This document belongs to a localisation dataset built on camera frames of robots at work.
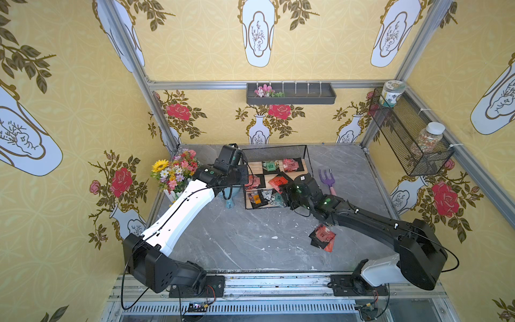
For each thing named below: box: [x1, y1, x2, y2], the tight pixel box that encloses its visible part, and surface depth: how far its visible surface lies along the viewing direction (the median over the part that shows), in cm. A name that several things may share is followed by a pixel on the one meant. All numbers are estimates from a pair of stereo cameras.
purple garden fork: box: [318, 169, 337, 196], surface depth 108 cm
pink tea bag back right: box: [282, 158, 300, 173], surface depth 92 cm
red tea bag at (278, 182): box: [268, 176, 290, 194], surface depth 86 cm
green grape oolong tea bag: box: [262, 159, 280, 172], surface depth 92 cm
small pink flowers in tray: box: [254, 83, 285, 98], surface depth 89 cm
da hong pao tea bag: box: [308, 223, 336, 253], surface depth 87 cm
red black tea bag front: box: [244, 174, 261, 191], surface depth 86 cm
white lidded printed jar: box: [379, 79, 407, 108], surface depth 87 cm
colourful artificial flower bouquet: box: [150, 148, 200, 195], surface depth 89 cm
